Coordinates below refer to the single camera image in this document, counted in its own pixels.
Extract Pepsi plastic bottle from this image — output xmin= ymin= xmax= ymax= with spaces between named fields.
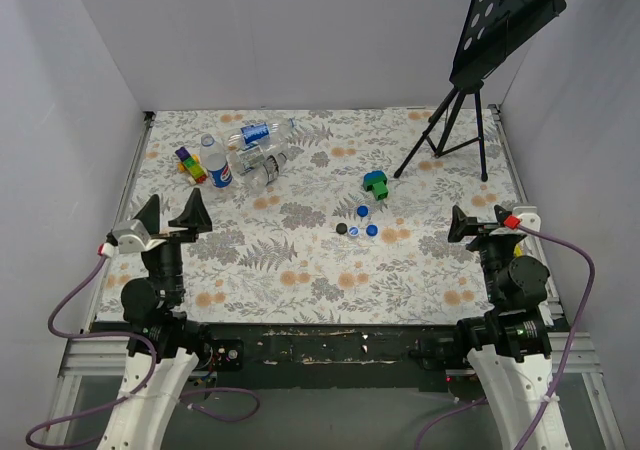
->
xmin=200 ymin=134 xmax=233 ymax=189

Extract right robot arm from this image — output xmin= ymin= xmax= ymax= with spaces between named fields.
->
xmin=448 ymin=206 xmax=571 ymax=449

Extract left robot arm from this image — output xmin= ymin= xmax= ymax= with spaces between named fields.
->
xmin=99 ymin=189 xmax=213 ymax=449

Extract clear lying bottle black label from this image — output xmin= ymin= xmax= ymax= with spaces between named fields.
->
xmin=246 ymin=152 xmax=288 ymax=191

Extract clear lying bottle silver label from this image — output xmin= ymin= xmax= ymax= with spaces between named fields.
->
xmin=228 ymin=138 xmax=288 ymax=176

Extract blue label lying bottle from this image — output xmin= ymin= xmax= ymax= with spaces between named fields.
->
xmin=222 ymin=118 xmax=296 ymax=150

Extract white blue bottle cap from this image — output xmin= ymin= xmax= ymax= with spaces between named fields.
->
xmin=348 ymin=226 xmax=360 ymax=238

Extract multicolour toy brick stack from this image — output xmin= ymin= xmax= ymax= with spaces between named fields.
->
xmin=175 ymin=147 xmax=207 ymax=185

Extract green blue toy bricks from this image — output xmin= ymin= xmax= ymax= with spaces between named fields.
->
xmin=363 ymin=170 xmax=389 ymax=201

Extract floral table cloth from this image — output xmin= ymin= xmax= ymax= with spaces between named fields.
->
xmin=94 ymin=108 xmax=556 ymax=326

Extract black base beam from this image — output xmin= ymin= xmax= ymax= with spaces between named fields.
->
xmin=89 ymin=322 xmax=571 ymax=391

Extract black music stand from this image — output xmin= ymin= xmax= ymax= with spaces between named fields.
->
xmin=394 ymin=0 xmax=567 ymax=182

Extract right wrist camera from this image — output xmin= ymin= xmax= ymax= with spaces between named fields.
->
xmin=501 ymin=206 xmax=541 ymax=236

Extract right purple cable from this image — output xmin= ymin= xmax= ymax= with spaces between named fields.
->
xmin=414 ymin=219 xmax=596 ymax=444

